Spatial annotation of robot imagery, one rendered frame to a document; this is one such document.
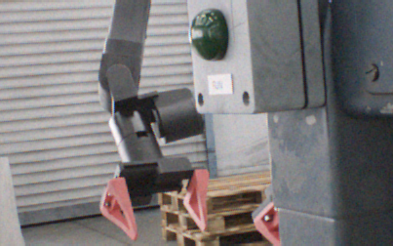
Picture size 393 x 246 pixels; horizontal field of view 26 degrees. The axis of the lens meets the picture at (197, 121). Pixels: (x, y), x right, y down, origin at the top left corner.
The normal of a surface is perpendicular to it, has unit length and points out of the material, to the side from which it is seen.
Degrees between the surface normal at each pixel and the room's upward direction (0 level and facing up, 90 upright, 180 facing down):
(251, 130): 90
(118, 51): 63
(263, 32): 90
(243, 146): 90
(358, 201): 90
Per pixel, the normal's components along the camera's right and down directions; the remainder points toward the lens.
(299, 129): -0.91, 0.10
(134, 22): 0.15, -0.48
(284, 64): 0.41, 0.01
